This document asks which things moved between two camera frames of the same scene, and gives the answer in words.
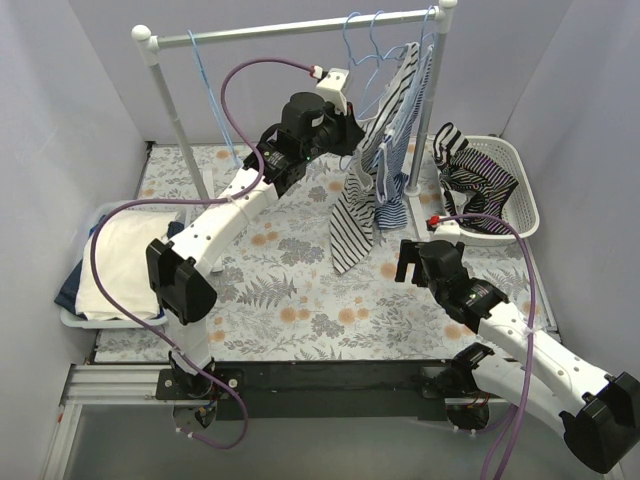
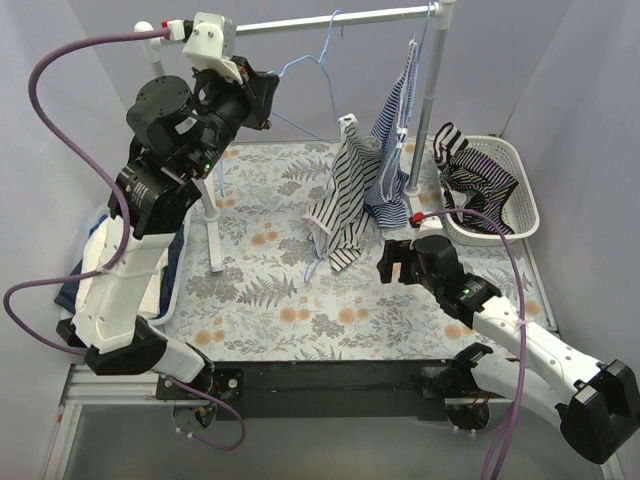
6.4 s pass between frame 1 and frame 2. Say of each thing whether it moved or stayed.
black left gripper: moved
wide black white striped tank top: stayed
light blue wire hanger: moved
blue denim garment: stayed
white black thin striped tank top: moved
